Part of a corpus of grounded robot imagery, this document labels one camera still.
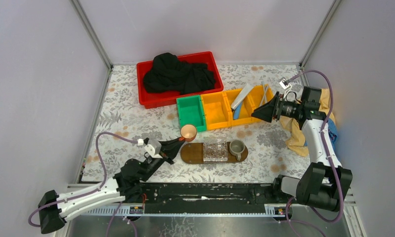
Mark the red plastic bin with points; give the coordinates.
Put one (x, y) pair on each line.
(153, 100)

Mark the yellow bin with toothpaste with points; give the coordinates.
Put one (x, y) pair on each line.
(245, 111)

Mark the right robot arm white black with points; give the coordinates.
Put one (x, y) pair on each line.
(325, 183)

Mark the white toothpaste tube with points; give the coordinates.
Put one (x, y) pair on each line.
(241, 96)

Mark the grey cup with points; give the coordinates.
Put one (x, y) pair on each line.
(236, 148)

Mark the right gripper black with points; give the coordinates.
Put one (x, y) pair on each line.
(273, 109)

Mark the clear textured glass holder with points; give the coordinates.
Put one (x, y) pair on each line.
(215, 151)

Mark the orange cup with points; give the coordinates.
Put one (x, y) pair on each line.
(188, 133)

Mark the green plastic bin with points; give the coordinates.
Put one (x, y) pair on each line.
(190, 111)

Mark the blue toothpaste tube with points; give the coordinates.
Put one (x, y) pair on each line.
(237, 111)

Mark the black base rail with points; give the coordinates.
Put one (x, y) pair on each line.
(209, 198)

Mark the yellow cloth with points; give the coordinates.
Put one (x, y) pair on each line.
(297, 141)

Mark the brown wooden oval tray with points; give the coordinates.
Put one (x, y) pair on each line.
(192, 153)

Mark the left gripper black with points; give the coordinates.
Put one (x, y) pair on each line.
(162, 151)

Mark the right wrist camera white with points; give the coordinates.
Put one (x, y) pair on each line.
(285, 84)

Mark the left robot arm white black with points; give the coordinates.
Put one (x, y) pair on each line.
(55, 210)

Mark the black cloth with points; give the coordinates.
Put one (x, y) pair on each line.
(168, 73)

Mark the blue cloth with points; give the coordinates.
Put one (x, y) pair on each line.
(332, 131)

